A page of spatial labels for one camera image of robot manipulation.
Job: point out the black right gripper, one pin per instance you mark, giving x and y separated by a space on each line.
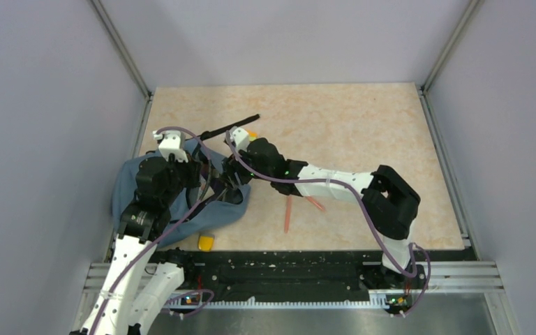
231 166

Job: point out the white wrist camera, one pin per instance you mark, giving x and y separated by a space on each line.
239 138
171 145

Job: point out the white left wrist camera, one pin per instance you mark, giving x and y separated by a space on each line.
171 145

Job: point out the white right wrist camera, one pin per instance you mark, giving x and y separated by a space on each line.
239 138

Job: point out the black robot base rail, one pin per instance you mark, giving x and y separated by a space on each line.
289 276

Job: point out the colourful sticky note stack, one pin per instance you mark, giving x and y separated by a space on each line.
252 135

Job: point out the orange pen slanted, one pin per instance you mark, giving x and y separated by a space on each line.
316 203

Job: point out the orange pen upright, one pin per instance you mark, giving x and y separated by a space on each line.
288 212

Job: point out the blue grey student backpack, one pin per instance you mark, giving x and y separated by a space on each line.
212 205

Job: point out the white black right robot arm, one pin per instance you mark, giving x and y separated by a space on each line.
388 203

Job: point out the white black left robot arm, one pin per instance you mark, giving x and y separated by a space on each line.
121 308

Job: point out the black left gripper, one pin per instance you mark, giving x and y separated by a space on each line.
193 167

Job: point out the yellow grey pencil sharpener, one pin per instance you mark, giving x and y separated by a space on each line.
206 242

